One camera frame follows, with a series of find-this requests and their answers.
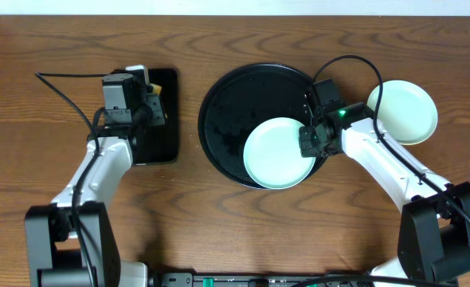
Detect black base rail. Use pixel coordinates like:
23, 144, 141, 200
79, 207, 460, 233
151, 271, 379, 287

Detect round black tray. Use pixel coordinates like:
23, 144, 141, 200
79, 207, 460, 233
198, 64, 323, 189

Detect light blue plate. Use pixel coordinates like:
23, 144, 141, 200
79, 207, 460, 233
243, 117, 315, 190
378, 80, 438, 138

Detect green yellow sponge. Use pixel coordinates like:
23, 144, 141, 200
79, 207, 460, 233
151, 84, 162, 95

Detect light blue plate back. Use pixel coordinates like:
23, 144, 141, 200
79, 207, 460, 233
243, 117, 315, 190

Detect yellow plate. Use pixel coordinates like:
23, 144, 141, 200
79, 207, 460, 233
394, 134, 431, 145

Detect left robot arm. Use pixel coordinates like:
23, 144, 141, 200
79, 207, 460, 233
25, 91, 178, 286

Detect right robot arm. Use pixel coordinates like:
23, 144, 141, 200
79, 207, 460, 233
299, 101, 470, 284

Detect black rectangular tray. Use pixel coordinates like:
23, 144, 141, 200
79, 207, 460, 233
132, 68, 179, 165

